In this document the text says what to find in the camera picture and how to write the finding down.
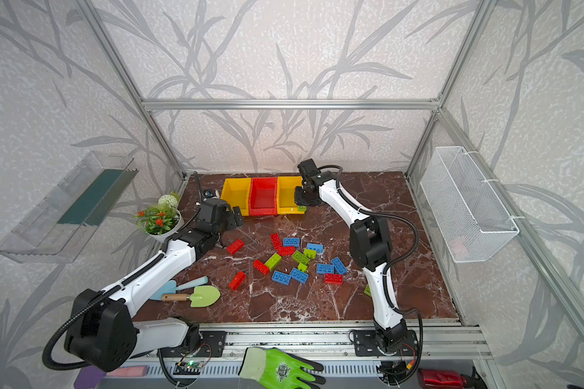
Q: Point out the blue lego right flat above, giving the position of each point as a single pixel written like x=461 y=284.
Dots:
x=325 y=269

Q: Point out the clear acrylic wall shelf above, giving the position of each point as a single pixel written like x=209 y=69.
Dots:
x=57 y=229

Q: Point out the red bin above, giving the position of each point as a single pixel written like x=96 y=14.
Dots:
x=263 y=197

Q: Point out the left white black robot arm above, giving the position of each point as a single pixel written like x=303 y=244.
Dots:
x=101 y=331

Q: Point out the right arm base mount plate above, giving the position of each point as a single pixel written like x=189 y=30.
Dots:
x=366 y=345

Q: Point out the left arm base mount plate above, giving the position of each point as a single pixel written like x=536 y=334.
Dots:
x=210 y=345

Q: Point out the blue lego right angled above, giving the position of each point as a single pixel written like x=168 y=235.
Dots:
x=339 y=266

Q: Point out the red metallic object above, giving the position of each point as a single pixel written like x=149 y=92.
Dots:
x=449 y=379

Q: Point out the blue lego top right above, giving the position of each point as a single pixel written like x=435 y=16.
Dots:
x=316 y=247

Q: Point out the light blue garden scoop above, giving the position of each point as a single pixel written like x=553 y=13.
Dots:
x=171 y=287

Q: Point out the green lego long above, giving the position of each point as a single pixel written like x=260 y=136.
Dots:
x=273 y=261

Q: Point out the red lego under blue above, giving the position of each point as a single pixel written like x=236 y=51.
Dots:
x=286 y=250

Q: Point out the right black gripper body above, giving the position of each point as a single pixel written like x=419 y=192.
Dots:
x=303 y=195

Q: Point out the purple brush pink handle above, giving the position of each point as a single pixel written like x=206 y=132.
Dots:
x=91 y=376

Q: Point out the white wire mesh basket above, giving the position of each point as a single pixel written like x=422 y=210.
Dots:
x=472 y=219

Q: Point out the blue lego bottom middle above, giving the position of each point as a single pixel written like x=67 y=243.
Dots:
x=299 y=276

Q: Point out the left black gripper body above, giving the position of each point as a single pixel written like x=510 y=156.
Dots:
x=231 y=216

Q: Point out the green work glove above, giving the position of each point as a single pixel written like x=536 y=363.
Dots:
x=272 y=368

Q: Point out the red lego upright top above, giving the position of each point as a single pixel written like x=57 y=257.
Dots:
x=276 y=241

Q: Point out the yellow bin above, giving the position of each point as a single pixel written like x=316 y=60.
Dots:
x=236 y=193
x=286 y=186

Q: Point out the small green circuit board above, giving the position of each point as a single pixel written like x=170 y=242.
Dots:
x=188 y=368

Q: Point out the potted flower plant white pot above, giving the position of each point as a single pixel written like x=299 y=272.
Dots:
x=161 y=220

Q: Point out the green garden trowel wooden handle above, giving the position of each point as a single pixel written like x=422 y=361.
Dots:
x=202 y=296

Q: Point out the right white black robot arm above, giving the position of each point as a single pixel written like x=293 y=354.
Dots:
x=370 y=246

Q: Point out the blue lego bottom left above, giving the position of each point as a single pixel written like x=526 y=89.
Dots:
x=281 y=278

